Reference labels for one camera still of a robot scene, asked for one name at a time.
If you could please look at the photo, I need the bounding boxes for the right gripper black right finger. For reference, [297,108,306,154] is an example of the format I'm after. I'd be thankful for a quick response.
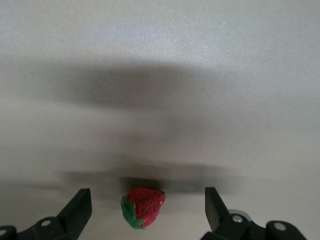
[201,186,307,240]

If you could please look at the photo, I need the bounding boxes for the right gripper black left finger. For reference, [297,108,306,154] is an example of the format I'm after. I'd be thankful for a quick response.
[0,188,93,240]

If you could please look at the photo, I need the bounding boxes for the red toy strawberry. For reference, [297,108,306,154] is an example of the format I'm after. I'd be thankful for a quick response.
[120,186,167,230]

